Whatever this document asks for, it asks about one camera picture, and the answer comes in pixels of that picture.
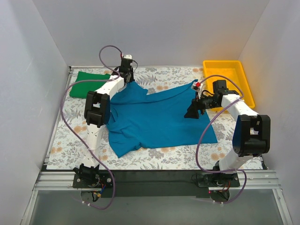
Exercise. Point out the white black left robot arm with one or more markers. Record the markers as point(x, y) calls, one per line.
point(97, 114)

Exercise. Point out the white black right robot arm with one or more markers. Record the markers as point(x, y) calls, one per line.
point(251, 137)

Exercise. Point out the green folded t shirt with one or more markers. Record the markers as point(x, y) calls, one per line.
point(80, 90)

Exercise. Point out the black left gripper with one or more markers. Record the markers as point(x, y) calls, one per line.
point(128, 76)

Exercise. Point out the aluminium frame rail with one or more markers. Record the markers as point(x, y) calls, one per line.
point(158, 198)

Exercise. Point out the yellow plastic bin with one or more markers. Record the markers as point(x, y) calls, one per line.
point(233, 70)

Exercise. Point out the blue t shirt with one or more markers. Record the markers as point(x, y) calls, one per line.
point(142, 120)

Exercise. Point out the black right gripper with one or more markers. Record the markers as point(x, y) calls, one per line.
point(199, 105)

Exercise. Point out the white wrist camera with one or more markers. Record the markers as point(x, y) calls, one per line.
point(198, 88)
point(126, 57)

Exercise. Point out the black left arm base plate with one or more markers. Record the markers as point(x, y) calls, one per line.
point(98, 181)

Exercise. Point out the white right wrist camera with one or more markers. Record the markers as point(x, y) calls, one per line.
point(198, 88)

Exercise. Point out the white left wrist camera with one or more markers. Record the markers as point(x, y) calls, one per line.
point(126, 57)

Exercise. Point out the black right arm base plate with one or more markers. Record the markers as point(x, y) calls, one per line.
point(218, 180)

